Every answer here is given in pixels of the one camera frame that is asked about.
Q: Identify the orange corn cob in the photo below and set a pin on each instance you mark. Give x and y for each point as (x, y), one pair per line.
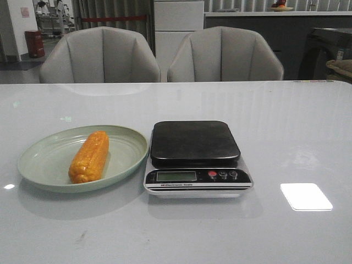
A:
(89, 162)

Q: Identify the black silver kitchen scale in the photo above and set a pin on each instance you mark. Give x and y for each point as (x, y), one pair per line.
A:
(195, 159)

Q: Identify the right grey upholstered chair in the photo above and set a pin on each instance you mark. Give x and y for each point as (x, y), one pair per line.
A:
(224, 54)

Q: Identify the grey upholstered chair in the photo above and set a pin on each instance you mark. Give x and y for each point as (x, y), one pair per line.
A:
(224, 54)
(101, 55)

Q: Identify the left grey upholstered chair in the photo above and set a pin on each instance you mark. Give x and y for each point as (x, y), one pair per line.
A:
(101, 55)

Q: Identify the white cabinet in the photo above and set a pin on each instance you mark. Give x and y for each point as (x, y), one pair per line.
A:
(173, 20)

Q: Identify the red barrier tape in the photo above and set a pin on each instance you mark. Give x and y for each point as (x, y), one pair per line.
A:
(111, 19)

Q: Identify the light green plate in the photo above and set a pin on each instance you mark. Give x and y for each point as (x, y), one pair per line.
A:
(46, 163)

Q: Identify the grey counter with white top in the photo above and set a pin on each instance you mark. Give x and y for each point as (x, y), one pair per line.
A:
(285, 32)

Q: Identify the fruit bowl on counter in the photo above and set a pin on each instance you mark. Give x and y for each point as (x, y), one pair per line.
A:
(280, 6)

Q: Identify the red trash bin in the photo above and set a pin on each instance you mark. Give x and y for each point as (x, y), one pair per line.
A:
(34, 44)

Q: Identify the dark glossy side table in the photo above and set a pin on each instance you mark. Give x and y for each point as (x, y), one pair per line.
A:
(322, 45)

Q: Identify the beige cushion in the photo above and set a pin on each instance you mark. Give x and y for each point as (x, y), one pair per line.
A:
(339, 70)

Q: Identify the pink wall notice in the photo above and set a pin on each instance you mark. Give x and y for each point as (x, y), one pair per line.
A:
(25, 12)

